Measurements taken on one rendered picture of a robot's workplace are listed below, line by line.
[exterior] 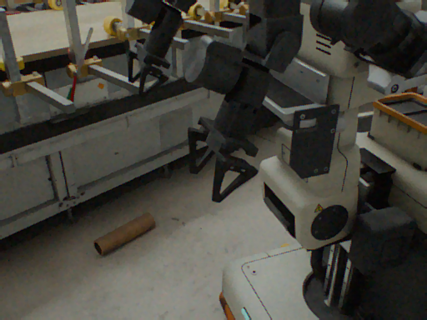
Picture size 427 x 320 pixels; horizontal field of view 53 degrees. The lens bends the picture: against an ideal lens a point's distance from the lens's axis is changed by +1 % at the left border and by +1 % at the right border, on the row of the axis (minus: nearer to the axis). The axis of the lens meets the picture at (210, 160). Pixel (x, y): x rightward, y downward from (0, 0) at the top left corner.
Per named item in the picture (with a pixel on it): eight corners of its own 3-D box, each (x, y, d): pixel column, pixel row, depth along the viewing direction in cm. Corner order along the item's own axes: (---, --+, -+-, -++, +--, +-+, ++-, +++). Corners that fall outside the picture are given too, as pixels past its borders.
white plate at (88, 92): (109, 99, 178) (107, 76, 173) (51, 117, 162) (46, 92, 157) (108, 98, 178) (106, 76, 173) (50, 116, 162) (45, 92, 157)
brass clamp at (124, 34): (152, 37, 181) (151, 24, 179) (125, 42, 173) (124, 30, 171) (143, 34, 185) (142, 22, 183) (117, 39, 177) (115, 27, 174)
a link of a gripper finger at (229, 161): (203, 206, 61) (228, 148, 59) (185, 182, 67) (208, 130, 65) (239, 212, 65) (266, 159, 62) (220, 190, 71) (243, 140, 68)
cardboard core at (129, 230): (154, 217, 209) (101, 245, 190) (155, 229, 213) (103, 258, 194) (144, 209, 214) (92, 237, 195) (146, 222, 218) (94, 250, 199)
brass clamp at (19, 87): (46, 89, 156) (42, 76, 154) (8, 98, 148) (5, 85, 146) (38, 85, 160) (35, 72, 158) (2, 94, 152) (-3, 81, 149)
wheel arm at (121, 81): (146, 95, 149) (145, 83, 147) (138, 97, 147) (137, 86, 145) (82, 67, 176) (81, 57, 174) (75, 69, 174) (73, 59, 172)
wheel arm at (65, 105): (76, 113, 137) (74, 101, 135) (67, 117, 135) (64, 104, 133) (18, 81, 164) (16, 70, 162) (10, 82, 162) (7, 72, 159)
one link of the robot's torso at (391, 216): (335, 217, 131) (348, 147, 119) (401, 282, 108) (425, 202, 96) (257, 237, 123) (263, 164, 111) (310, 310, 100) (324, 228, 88)
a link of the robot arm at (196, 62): (304, 38, 58) (273, 26, 65) (236, 3, 52) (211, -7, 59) (264, 116, 62) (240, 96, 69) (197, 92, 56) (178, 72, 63)
